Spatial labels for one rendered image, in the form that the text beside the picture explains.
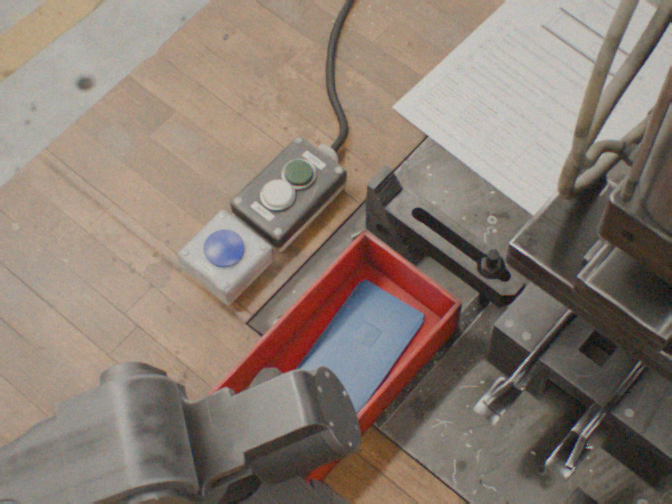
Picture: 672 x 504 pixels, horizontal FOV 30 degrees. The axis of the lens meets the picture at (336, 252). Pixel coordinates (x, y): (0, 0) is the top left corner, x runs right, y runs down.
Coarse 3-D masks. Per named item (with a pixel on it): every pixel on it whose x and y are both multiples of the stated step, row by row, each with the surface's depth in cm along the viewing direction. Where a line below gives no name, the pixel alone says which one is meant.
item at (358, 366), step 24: (360, 288) 123; (360, 312) 122; (384, 312) 122; (408, 312) 122; (336, 336) 121; (384, 336) 121; (312, 360) 120; (336, 360) 120; (360, 360) 120; (384, 360) 120; (360, 384) 119
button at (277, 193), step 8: (272, 184) 126; (280, 184) 125; (288, 184) 126; (264, 192) 125; (272, 192) 125; (280, 192) 125; (288, 192) 125; (264, 200) 125; (272, 200) 125; (280, 200) 125; (288, 200) 125
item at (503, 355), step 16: (496, 336) 115; (592, 336) 114; (496, 352) 117; (512, 352) 115; (608, 352) 114; (512, 368) 118; (544, 368) 113; (544, 384) 115; (560, 384) 113; (608, 416) 110; (608, 432) 113; (624, 432) 110; (608, 448) 116; (624, 448) 113; (640, 448) 111; (624, 464) 116; (640, 464) 113; (656, 464) 111; (656, 480) 113
